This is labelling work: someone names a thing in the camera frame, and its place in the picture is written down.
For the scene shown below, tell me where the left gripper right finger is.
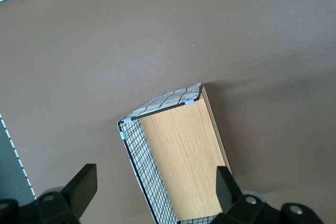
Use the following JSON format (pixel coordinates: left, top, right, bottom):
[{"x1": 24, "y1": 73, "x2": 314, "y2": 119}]
[{"x1": 209, "y1": 165, "x2": 322, "y2": 224}]

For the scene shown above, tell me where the wire mesh and wood rack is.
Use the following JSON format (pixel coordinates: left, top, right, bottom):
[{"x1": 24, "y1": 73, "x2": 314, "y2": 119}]
[{"x1": 116, "y1": 82, "x2": 234, "y2": 224}]

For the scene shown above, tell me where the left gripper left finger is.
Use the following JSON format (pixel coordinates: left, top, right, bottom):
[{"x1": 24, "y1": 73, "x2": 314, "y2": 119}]
[{"x1": 0, "y1": 163, "x2": 98, "y2": 224}]

